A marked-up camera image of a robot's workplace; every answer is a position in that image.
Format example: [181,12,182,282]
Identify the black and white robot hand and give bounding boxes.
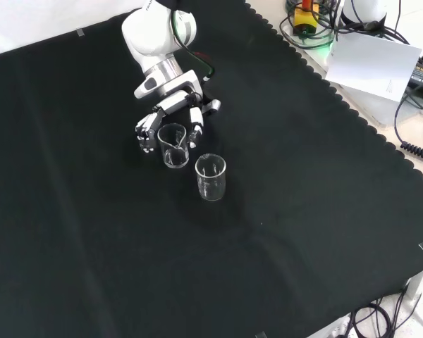
[133,89,222,154]

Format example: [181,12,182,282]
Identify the clear glass beaker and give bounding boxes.
[157,123,190,169]
[194,153,228,202]

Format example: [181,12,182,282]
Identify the black bench cloth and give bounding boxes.
[0,0,423,338]

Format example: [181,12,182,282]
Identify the yellow stop button box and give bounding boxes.
[293,0,320,36]

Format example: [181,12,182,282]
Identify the pale grey slab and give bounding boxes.
[326,79,422,127]

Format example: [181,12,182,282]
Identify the pale board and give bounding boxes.
[324,28,423,103]

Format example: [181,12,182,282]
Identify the white power strip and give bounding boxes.
[317,315,353,338]

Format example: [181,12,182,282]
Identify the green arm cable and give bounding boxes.
[171,8,218,84]

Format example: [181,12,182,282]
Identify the coiled black cable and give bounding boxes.
[393,87,423,173]

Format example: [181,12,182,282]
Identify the black floor cables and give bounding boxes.
[348,288,423,338]

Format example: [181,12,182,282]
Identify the white metal bracket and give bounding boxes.
[403,262,423,307]

